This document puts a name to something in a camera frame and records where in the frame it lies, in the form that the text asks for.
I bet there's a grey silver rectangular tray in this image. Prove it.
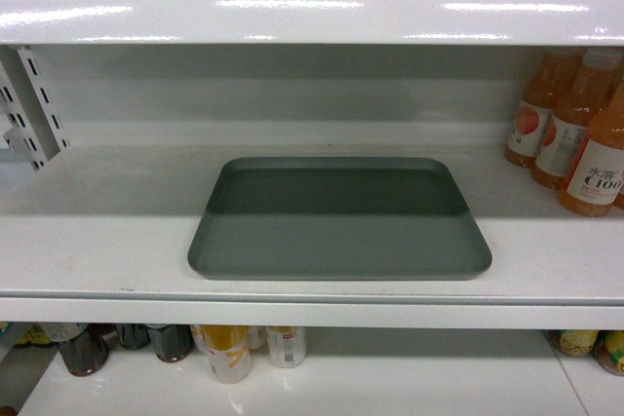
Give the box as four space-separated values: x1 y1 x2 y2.
187 157 492 281

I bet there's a white metal shelf unit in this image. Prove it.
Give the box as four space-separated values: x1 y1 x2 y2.
1 0 623 415

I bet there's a white label drink bottle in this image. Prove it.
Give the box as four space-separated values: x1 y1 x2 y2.
265 326 307 368

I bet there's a yellow white drink bottle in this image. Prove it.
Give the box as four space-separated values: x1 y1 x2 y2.
201 324 252 384

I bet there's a dark tea bottle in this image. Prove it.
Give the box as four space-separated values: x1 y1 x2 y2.
54 323 109 377
145 323 193 363

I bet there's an orange juice bottle back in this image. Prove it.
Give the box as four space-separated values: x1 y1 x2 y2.
504 47 581 168

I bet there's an orange juice bottle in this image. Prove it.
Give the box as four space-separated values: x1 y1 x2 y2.
531 48 623 189
504 47 581 168
558 81 623 217

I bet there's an orange juice bottle front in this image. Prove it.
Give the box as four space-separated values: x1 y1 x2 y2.
558 81 623 217

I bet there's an orange juice bottle middle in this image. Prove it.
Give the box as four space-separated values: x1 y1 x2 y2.
531 48 623 189

